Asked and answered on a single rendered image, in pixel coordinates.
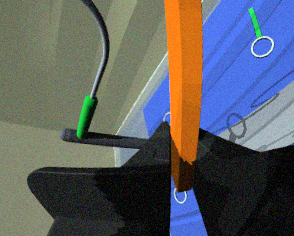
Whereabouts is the orange handle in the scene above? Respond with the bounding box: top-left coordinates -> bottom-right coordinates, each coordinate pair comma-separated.
164,0 -> 203,193

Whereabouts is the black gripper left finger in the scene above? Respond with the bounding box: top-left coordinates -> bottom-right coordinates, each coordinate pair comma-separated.
26,122 -> 172,236

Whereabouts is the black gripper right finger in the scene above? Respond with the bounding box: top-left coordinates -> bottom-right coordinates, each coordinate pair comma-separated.
192,128 -> 294,236

